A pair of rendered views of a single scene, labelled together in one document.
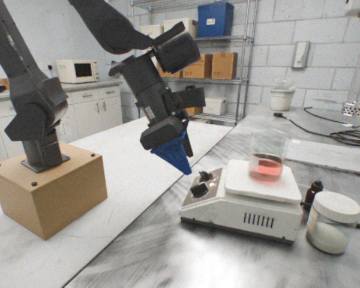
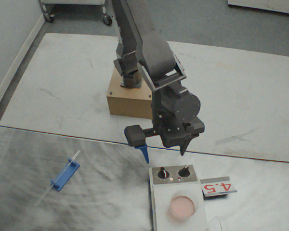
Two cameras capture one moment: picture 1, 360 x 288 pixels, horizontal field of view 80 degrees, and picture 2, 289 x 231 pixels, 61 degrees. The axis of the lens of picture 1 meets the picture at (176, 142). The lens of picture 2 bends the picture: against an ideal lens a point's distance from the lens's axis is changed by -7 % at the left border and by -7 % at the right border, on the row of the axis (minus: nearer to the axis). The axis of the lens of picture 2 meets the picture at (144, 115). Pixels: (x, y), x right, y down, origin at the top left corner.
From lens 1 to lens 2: 0.56 m
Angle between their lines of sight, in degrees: 61
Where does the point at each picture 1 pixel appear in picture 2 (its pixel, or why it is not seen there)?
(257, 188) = (161, 207)
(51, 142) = (129, 77)
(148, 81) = (154, 103)
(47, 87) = (126, 58)
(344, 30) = not seen: outside the picture
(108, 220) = not seen: hidden behind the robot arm
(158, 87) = (158, 110)
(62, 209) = (120, 109)
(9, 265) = (94, 112)
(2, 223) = not seen: hidden behind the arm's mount
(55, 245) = (109, 121)
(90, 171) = (142, 103)
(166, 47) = (165, 97)
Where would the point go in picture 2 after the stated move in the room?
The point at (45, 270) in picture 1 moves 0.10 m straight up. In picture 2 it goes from (97, 127) to (91, 109)
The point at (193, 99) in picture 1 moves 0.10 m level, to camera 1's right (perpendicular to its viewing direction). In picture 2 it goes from (162, 137) to (182, 179)
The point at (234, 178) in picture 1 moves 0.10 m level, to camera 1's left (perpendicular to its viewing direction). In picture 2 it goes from (168, 191) to (152, 157)
